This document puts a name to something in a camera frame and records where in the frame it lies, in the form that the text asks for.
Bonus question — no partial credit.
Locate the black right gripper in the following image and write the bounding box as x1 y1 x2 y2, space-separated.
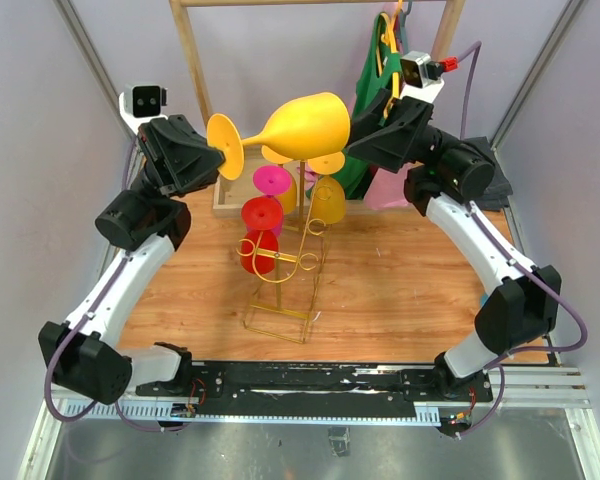
326 88 460 173

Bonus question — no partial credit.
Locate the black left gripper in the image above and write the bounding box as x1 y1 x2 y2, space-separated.
130 115 230 210

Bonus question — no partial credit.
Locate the magenta wine glass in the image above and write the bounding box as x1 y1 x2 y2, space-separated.
253 165 291 236

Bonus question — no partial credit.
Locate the red wine glass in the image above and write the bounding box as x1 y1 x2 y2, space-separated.
240 196 284 276

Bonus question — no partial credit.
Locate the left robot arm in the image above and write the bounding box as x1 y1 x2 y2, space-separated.
38 114 224 405

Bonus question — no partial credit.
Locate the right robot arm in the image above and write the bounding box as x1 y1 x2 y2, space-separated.
345 88 562 400

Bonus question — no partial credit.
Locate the wooden clothes rack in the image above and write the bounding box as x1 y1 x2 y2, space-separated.
169 0 465 218

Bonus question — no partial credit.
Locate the pink garment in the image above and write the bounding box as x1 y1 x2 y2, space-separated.
324 0 416 211

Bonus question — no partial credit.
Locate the green garment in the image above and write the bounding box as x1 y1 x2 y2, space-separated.
305 12 409 202

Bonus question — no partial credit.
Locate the yellow clothes hanger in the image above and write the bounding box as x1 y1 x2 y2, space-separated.
376 0 413 119

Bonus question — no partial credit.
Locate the dark grey folded cloth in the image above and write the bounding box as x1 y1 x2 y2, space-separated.
466 137 513 212

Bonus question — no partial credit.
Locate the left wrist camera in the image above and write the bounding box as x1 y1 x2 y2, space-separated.
122 83 168 119

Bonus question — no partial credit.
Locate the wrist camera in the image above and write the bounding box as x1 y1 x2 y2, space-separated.
400 51 458 104
122 83 168 119

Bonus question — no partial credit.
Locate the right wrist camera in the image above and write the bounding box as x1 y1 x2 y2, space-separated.
400 51 458 104

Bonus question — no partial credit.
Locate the gold wire wine glass rack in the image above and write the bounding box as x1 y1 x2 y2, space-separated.
241 160 337 344

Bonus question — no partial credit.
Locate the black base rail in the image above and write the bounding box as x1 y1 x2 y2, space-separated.
135 360 494 423

